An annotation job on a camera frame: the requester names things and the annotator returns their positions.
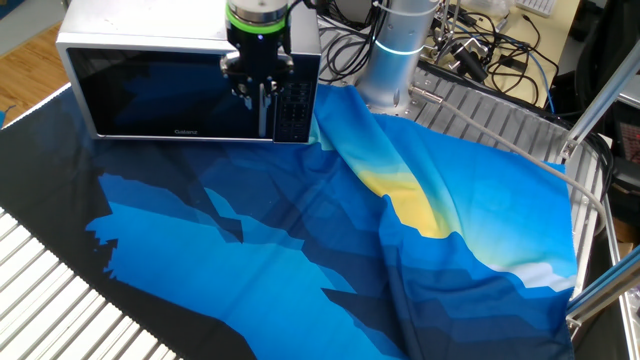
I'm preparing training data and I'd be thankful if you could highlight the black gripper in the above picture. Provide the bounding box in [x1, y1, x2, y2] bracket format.
[219, 27, 296, 112]

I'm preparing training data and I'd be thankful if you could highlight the silver microwave door handle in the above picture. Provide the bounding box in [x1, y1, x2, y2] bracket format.
[256, 82, 274, 140]

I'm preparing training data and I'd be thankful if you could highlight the black glass microwave door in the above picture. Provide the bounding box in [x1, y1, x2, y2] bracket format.
[66, 47, 277, 142]

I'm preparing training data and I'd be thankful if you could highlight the silver Galanz microwave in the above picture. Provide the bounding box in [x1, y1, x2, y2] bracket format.
[55, 0, 322, 145]

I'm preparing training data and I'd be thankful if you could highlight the blue mountain print cloth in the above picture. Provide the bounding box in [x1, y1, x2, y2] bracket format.
[0, 82, 580, 360]

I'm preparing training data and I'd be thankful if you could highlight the white computer keyboard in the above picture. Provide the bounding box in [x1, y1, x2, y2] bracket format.
[514, 0, 558, 18]

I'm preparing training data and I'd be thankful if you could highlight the slanted aluminium profile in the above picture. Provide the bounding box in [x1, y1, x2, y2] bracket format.
[557, 37, 640, 162]

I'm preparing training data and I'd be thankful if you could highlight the blue edged aluminium profile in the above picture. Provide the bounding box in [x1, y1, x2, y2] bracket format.
[564, 253, 640, 330]

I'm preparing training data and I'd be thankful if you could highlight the green wrist adapter ring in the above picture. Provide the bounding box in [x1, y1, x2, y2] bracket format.
[224, 3, 293, 36]

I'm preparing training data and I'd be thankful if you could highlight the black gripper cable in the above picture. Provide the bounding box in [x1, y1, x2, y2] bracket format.
[284, 0, 401, 84]

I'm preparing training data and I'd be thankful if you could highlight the black camera device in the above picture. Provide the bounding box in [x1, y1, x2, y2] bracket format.
[448, 40, 490, 85]

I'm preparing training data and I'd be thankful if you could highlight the grey hose cable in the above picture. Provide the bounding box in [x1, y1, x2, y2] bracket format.
[408, 83, 609, 236]

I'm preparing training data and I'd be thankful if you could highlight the blue cable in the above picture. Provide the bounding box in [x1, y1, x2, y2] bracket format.
[523, 48, 557, 115]

